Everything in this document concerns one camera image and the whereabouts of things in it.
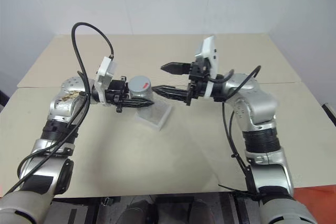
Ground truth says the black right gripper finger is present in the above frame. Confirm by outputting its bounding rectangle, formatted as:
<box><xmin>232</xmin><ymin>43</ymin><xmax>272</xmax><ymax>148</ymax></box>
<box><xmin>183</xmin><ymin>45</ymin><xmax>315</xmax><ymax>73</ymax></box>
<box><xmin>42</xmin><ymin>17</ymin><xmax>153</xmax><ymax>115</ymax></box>
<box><xmin>160</xmin><ymin>62</ymin><xmax>193</xmax><ymax>76</ymax></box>
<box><xmin>153</xmin><ymin>85</ymin><xmax>190</xmax><ymax>102</ymax></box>

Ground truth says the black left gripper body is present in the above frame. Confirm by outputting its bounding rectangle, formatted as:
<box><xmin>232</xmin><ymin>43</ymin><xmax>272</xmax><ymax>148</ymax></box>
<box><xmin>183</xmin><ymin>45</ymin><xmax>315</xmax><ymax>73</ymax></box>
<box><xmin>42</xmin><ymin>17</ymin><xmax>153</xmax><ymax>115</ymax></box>
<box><xmin>104</xmin><ymin>79</ymin><xmax>130</xmax><ymax>104</ymax></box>

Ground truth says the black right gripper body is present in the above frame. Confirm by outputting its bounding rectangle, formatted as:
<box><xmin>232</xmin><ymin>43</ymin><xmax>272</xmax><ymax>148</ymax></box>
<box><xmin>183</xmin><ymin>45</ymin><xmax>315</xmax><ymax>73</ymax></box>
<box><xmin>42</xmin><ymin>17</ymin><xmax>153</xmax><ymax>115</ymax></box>
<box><xmin>185</xmin><ymin>60</ymin><xmax>211</xmax><ymax>106</ymax></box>

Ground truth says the clear glass jar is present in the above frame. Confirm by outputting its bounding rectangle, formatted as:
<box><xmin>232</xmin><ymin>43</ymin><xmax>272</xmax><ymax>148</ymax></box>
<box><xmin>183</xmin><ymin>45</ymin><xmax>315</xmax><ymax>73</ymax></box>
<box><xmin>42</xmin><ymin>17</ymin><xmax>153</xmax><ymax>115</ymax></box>
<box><xmin>130</xmin><ymin>95</ymin><xmax>158</xmax><ymax>124</ymax></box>

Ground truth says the grey round can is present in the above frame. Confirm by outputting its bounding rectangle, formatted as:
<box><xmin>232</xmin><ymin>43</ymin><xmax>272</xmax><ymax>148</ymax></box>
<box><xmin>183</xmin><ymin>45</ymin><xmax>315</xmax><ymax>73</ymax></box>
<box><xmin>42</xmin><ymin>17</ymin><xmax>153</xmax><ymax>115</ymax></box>
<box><xmin>128</xmin><ymin>75</ymin><xmax>153</xmax><ymax>101</ymax></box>

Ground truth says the clear plastic tray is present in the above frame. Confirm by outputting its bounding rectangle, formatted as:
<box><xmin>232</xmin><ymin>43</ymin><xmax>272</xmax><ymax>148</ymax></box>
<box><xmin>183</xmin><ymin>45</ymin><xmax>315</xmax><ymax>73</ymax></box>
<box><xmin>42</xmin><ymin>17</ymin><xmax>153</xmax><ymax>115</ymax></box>
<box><xmin>134</xmin><ymin>102</ymin><xmax>173</xmax><ymax>131</ymax></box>

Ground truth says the dark rounded shape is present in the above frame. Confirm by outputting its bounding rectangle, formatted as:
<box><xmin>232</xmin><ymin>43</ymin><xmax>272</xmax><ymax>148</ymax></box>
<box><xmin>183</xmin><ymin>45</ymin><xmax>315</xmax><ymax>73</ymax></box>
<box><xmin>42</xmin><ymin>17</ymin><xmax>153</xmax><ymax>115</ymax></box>
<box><xmin>125</xmin><ymin>197</ymin><xmax>159</xmax><ymax>224</ymax></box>

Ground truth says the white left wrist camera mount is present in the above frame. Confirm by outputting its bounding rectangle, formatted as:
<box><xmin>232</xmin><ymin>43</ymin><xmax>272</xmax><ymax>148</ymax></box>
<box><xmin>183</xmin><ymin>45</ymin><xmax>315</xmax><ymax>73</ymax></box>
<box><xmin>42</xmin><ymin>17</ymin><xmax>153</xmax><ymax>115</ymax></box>
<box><xmin>93</xmin><ymin>56</ymin><xmax>119</xmax><ymax>106</ymax></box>

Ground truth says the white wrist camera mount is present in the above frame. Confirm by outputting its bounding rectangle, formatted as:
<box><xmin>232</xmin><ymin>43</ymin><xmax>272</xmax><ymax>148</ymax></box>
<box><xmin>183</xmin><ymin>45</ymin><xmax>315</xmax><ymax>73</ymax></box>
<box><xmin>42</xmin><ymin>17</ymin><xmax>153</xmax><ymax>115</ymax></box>
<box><xmin>93</xmin><ymin>56</ymin><xmax>119</xmax><ymax>106</ymax></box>
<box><xmin>193</xmin><ymin>35</ymin><xmax>219</xmax><ymax>100</ymax></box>

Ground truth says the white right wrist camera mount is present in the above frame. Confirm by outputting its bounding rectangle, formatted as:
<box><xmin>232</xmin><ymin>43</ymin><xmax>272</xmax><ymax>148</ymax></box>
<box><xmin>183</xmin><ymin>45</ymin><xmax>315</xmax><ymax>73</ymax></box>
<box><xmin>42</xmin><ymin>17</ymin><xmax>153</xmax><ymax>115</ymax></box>
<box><xmin>193</xmin><ymin>35</ymin><xmax>219</xmax><ymax>100</ymax></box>

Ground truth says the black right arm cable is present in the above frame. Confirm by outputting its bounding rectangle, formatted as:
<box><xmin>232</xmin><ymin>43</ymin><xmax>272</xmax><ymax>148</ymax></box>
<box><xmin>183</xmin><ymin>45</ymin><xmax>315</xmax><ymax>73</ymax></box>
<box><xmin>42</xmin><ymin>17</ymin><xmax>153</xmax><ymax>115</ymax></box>
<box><xmin>209</xmin><ymin>65</ymin><xmax>263</xmax><ymax>201</ymax></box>

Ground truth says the black cable tie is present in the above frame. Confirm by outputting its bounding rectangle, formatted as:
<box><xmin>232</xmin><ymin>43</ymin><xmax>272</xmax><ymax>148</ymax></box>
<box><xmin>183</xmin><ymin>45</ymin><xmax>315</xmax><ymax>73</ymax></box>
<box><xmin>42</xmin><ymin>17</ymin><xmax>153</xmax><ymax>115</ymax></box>
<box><xmin>217</xmin><ymin>182</ymin><xmax>250</xmax><ymax>193</ymax></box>

